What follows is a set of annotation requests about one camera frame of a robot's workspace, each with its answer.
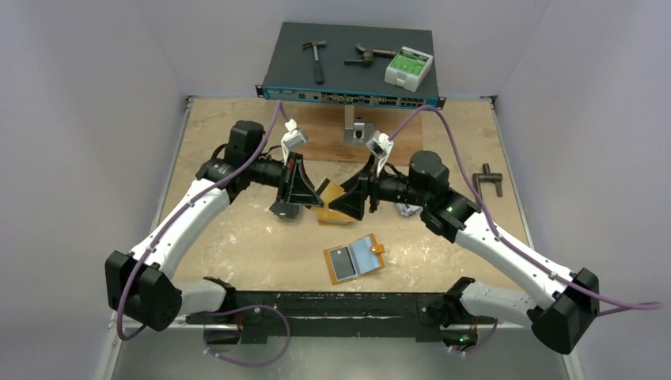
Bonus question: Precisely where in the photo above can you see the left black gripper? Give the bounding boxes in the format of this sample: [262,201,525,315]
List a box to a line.
[247,152,324,207]

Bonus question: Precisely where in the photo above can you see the gold credit card stack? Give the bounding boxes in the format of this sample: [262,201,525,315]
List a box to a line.
[317,210,353,226]

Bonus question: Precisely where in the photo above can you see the white credit card stack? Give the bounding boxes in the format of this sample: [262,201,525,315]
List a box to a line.
[395,203,423,218]

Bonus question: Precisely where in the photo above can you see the single black VIP card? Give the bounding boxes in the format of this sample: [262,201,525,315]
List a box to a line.
[329,247,356,281]

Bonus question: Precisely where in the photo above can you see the orange leather card holder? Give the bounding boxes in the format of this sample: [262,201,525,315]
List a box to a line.
[323,234,386,285]

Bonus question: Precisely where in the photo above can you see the black credit card stack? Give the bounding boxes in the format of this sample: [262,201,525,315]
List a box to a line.
[270,202,300,219]

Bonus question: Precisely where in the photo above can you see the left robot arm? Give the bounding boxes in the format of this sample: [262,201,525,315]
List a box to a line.
[104,120,324,331]

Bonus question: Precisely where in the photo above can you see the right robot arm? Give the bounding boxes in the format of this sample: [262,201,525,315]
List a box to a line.
[328,150,600,355]

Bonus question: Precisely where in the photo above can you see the plywood board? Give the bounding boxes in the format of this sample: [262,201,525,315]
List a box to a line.
[296,105,424,165]

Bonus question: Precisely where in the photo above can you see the small hammer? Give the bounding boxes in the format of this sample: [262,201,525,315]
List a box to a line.
[301,40,327,85]

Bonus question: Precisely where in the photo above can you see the white green electronic box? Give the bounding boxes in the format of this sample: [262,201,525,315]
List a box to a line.
[384,47,434,92]

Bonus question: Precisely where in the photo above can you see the brass clamp tool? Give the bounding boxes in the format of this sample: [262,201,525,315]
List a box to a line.
[343,44,396,67]

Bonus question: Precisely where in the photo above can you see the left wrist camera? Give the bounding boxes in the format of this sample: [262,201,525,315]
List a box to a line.
[280,119,308,164]

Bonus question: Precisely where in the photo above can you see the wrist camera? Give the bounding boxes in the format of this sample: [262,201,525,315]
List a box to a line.
[280,119,308,164]
[366,131,394,176]

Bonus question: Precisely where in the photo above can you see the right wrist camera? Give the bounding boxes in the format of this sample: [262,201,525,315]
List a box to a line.
[366,131,394,176]

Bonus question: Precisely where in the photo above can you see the metal stand bracket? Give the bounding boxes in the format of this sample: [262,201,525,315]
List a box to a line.
[343,104,374,146]

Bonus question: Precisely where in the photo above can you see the blue network switch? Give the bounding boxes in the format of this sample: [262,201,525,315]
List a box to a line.
[256,21,445,109]

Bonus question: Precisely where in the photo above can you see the dark metal T-handle tool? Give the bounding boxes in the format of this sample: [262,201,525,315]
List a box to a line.
[472,162,503,198]

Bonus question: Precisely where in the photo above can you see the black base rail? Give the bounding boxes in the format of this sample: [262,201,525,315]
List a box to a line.
[187,291,494,350]

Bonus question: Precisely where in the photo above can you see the aluminium frame rail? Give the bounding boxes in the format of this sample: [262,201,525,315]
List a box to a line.
[102,96,196,380]

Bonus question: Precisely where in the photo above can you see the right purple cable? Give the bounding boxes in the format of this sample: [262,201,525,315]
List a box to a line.
[388,104,664,356]

